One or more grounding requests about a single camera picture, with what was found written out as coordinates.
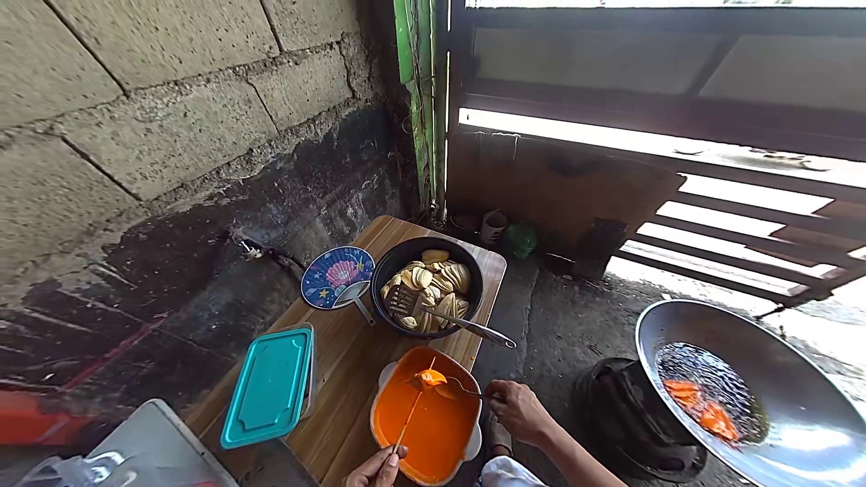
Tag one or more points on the pile of pale slices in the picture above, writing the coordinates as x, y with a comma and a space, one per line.
440, 284

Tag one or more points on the metal spoon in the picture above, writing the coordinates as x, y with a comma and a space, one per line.
467, 391

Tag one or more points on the person's right hand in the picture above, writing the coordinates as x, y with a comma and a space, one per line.
524, 411

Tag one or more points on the white basin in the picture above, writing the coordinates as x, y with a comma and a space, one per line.
475, 443

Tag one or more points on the green plastic bag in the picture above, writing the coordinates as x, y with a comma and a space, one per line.
521, 240

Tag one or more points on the dark metal gate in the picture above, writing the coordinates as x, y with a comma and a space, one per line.
602, 74

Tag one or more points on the person's legs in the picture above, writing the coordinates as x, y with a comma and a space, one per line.
507, 470

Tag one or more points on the orange coated food piece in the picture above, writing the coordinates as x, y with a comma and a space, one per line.
430, 378

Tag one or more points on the clear plastic bag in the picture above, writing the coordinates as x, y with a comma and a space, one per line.
71, 471

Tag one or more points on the person's right fingers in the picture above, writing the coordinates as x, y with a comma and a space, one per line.
497, 394

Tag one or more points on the black round stove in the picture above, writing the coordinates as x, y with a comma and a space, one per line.
626, 419

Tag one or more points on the person's left thumb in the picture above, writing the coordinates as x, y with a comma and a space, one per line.
387, 471

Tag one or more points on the orange red object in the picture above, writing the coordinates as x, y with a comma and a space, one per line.
34, 419

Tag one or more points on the person's right forearm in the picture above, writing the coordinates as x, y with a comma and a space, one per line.
578, 461

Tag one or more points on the brown board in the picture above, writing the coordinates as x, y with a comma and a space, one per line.
555, 189

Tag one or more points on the thin wooden skewer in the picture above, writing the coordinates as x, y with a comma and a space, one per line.
411, 413

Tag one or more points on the person's left hand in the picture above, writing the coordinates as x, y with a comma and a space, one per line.
372, 471

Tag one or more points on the slotted metal spatula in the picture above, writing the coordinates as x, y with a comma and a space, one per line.
479, 329

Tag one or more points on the green post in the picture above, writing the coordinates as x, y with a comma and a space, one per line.
424, 101

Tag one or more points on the orange frying pieces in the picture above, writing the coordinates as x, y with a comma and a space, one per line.
703, 409

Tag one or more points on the wooden table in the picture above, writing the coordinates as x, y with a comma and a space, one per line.
331, 362

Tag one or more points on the black round pot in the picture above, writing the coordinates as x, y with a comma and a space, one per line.
381, 268

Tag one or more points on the blue patterned hand fan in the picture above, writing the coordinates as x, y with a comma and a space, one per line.
342, 272

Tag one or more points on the plastic container turquoise lid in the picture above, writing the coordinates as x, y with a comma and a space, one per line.
270, 385

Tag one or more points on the cooking oil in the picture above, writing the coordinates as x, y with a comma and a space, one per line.
700, 365

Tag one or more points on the large metal wok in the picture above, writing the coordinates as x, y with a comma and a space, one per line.
805, 399

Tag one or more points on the person's left fingers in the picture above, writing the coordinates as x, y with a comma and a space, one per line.
371, 462

